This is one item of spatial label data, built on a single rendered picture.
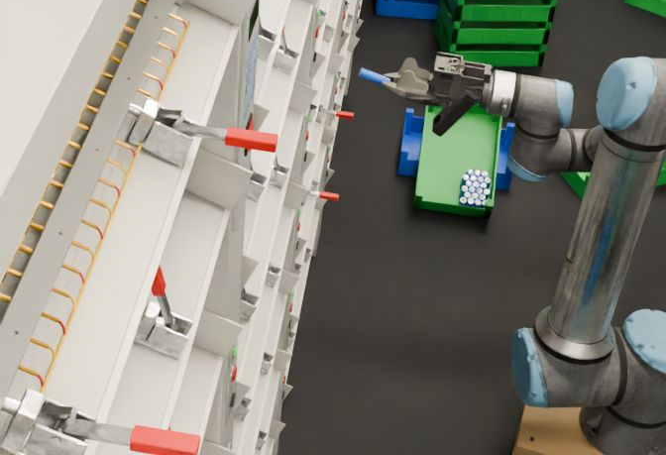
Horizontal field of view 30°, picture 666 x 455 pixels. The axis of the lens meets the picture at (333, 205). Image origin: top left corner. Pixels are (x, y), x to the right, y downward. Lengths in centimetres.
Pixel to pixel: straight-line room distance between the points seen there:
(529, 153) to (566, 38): 152
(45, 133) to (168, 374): 51
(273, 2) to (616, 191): 88
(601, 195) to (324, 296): 101
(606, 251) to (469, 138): 120
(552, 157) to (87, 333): 191
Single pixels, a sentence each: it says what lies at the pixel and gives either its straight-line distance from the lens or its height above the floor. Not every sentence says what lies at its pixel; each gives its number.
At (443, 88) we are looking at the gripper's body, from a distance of 249.
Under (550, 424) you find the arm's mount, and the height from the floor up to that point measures 16.
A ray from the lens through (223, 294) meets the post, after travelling 121.
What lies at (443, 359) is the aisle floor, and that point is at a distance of 285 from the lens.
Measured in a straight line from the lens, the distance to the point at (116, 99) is 85.
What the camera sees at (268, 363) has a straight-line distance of 202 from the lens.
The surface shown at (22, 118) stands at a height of 177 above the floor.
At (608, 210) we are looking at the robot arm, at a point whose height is 75.
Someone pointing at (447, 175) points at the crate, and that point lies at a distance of 327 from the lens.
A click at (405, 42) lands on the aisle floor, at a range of 387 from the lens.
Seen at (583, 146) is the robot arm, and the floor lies 57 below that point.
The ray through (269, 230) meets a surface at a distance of 170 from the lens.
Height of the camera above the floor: 205
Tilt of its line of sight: 40 degrees down
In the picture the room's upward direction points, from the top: 7 degrees clockwise
